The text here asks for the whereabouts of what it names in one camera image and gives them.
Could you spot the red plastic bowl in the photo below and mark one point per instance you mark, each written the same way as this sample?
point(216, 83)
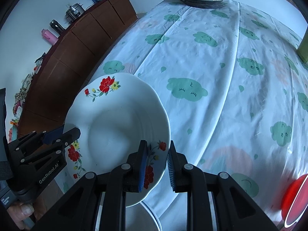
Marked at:
point(294, 201)

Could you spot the person's left hand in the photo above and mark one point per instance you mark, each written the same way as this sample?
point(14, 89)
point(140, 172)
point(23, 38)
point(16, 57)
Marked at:
point(21, 211)

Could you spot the green thermos bottle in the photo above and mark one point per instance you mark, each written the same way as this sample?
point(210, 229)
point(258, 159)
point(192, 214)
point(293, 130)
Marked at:
point(302, 50)

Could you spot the red flower white plate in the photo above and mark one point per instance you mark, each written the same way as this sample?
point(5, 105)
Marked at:
point(114, 113)

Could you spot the steel cooking pot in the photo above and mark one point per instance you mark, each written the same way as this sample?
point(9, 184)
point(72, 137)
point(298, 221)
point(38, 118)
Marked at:
point(74, 12)

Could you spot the pink thermos flask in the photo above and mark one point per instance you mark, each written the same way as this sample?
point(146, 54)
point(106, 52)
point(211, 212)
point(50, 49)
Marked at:
point(50, 37)

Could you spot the blue pattern white plate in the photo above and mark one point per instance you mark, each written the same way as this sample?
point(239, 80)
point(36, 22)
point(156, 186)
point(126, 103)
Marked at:
point(141, 217)

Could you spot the cloud pattern tablecloth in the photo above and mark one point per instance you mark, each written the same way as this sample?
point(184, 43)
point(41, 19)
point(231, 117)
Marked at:
point(233, 87)

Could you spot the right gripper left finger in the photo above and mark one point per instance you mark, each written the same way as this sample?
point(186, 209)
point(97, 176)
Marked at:
point(98, 199)

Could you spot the brown wooden sideboard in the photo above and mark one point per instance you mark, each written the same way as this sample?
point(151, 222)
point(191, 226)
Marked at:
point(68, 64)

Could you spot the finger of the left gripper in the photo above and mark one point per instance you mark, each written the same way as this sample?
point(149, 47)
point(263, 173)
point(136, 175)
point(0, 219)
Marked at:
point(52, 135)
point(67, 138)

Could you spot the black thermos flask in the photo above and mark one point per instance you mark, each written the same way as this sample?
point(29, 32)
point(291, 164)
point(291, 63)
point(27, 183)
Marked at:
point(55, 25)

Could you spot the clutter on sideboard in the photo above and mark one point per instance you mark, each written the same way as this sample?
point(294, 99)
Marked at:
point(20, 98)

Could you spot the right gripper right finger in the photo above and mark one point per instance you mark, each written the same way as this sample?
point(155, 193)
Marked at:
point(214, 201)

